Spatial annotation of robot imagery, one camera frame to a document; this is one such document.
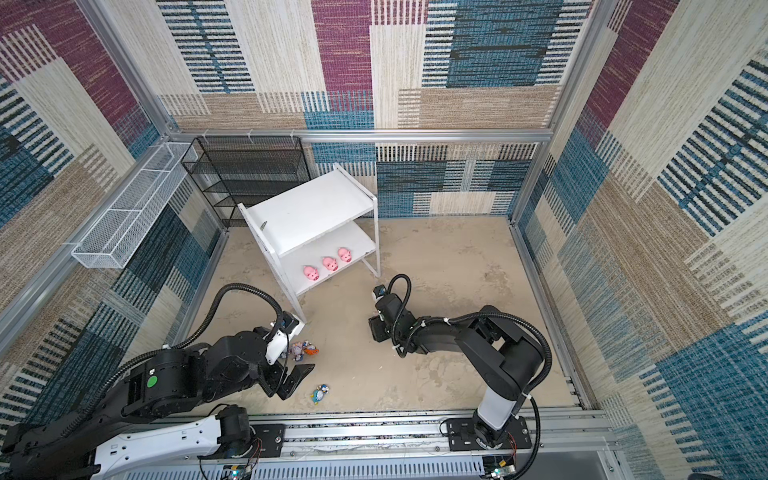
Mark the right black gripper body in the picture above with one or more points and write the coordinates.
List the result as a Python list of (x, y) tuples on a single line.
[(382, 330)]

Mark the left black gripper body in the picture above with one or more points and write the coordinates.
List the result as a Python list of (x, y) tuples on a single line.
[(272, 376)]

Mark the teal hooded Doraemon figure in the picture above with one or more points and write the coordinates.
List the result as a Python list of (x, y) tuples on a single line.
[(319, 393)]

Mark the orange crab Doraemon figure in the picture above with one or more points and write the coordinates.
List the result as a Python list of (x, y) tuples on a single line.
[(309, 349)]

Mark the pink rubber pig toy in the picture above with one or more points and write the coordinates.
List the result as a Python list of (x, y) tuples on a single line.
[(344, 254), (330, 263), (311, 273)]

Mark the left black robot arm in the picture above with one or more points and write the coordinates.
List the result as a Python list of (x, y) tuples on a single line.
[(165, 403)]

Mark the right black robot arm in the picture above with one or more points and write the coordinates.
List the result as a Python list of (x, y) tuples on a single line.
[(510, 355)]

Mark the white two-tier metal shelf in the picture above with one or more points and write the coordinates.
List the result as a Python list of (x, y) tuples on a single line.
[(313, 220)]

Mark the pink hooded Doraemon figure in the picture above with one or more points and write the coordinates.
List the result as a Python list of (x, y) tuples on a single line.
[(296, 352)]

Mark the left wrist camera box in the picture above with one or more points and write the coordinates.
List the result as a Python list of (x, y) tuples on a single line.
[(282, 333)]

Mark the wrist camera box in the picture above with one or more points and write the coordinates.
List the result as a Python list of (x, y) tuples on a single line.
[(282, 333), (379, 292)]

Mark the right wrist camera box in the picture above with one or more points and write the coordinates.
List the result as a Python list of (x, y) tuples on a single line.
[(379, 292)]

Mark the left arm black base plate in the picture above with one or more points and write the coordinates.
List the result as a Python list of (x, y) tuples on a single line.
[(264, 441)]

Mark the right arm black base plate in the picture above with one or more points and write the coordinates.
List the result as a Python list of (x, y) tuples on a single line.
[(472, 434)]

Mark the white wire mesh basket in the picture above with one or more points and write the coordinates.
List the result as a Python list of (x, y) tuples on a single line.
[(115, 237)]

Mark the black mesh wire shelf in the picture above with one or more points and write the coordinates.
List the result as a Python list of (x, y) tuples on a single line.
[(233, 171)]

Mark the aluminium front rail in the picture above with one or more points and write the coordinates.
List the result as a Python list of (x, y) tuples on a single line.
[(568, 443)]

